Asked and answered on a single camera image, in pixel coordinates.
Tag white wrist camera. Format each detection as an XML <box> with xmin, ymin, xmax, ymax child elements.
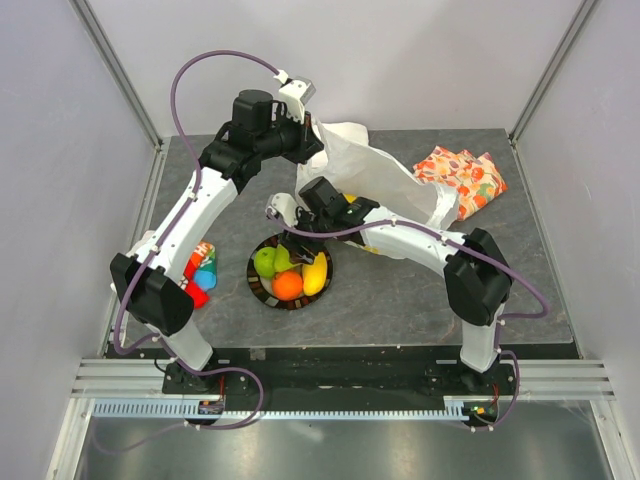
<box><xmin>274</xmin><ymin>70</ymin><xmax>316</xmax><ymax>123</ymax></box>
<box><xmin>265</xmin><ymin>192</ymin><xmax>299</xmax><ymax>227</ymax></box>

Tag fake orange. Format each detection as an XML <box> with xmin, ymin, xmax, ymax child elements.
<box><xmin>271</xmin><ymin>270</ymin><xmax>303</xmax><ymax>301</ymax></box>

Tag colourful cartoon cloth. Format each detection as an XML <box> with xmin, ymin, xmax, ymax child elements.
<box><xmin>179</xmin><ymin>241</ymin><xmax>217</xmax><ymax>309</ymax></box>

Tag orange floral folded cloth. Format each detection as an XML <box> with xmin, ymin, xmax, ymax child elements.
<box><xmin>413</xmin><ymin>146</ymin><xmax>508</xmax><ymax>221</ymax></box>

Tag white plastic bag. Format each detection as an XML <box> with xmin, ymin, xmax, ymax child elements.
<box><xmin>295</xmin><ymin>121</ymin><xmax>458</xmax><ymax>231</ymax></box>

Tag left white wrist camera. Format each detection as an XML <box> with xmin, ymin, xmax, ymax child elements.
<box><xmin>274</xmin><ymin>70</ymin><xmax>316</xmax><ymax>123</ymax></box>

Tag yellow fake mango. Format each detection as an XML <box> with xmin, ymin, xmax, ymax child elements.
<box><xmin>301</xmin><ymin>252</ymin><xmax>328</xmax><ymax>296</ymax></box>

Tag slotted cable duct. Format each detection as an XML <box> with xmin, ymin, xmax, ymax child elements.
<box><xmin>92</xmin><ymin>398</ymin><xmax>472</xmax><ymax>421</ymax></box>

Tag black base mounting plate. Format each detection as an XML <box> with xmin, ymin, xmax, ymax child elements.
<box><xmin>163</xmin><ymin>345</ymin><xmax>517</xmax><ymax>399</ymax></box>

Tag white folded towel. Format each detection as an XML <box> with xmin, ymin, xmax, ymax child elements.
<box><xmin>323</xmin><ymin>122</ymin><xmax>369</xmax><ymax>146</ymax></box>

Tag dark rimmed ceramic plate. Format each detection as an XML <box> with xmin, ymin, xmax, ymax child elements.
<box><xmin>246</xmin><ymin>235</ymin><xmax>333</xmax><ymax>310</ymax></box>

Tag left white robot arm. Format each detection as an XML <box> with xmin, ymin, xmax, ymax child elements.
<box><xmin>110</xmin><ymin>79</ymin><xmax>323</xmax><ymax>393</ymax></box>

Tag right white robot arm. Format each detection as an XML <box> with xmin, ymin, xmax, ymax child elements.
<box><xmin>266</xmin><ymin>177</ymin><xmax>512</xmax><ymax>394</ymax></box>

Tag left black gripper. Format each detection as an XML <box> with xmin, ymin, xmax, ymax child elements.
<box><xmin>257</xmin><ymin>106</ymin><xmax>325</xmax><ymax>166</ymax></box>

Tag green fake pear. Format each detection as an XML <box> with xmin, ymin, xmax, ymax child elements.
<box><xmin>273</xmin><ymin>244</ymin><xmax>295</xmax><ymax>273</ymax></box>

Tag right aluminium frame post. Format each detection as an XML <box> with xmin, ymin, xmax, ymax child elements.
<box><xmin>508</xmin><ymin>0</ymin><xmax>601</xmax><ymax>147</ymax></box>

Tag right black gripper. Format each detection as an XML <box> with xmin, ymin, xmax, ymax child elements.
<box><xmin>278</xmin><ymin>203</ymin><xmax>333</xmax><ymax>265</ymax></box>

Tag left aluminium frame post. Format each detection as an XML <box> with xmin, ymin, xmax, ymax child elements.
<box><xmin>69</xmin><ymin>0</ymin><xmax>163</xmax><ymax>150</ymax></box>

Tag aluminium frame post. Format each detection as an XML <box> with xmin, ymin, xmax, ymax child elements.
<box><xmin>508</xmin><ymin>0</ymin><xmax>601</xmax><ymax>147</ymax></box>
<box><xmin>69</xmin><ymin>0</ymin><xmax>163</xmax><ymax>150</ymax></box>

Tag green fake apple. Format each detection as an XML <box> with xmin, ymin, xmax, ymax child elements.
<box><xmin>253</xmin><ymin>247</ymin><xmax>277</xmax><ymax>279</ymax></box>

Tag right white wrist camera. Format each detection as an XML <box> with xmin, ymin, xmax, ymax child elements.
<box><xmin>265</xmin><ymin>192</ymin><xmax>299</xmax><ymax>227</ymax></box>

